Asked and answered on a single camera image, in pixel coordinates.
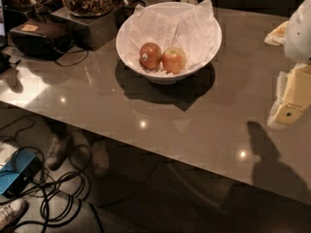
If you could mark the blue box on floor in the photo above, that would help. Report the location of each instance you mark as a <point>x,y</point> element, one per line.
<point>17,173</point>

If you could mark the red-yellow apple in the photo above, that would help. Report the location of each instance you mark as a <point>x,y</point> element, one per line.
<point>174,60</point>

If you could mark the dark grey stand block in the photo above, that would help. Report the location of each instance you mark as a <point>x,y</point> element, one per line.
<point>89,32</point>

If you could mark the white sneaker on floor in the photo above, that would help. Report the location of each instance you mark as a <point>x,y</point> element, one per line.
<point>11,213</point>

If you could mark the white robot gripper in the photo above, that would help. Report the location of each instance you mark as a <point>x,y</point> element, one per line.
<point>299,36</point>

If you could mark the white crumpled paper liner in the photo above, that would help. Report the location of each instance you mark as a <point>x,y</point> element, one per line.
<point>194,33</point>

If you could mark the black box with label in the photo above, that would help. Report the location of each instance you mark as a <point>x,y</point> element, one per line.
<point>42,40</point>

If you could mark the white ceramic bowl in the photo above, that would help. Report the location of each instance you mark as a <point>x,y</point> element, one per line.
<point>168,78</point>

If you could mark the red apple with sticker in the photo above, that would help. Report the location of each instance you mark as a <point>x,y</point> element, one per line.
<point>150,55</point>

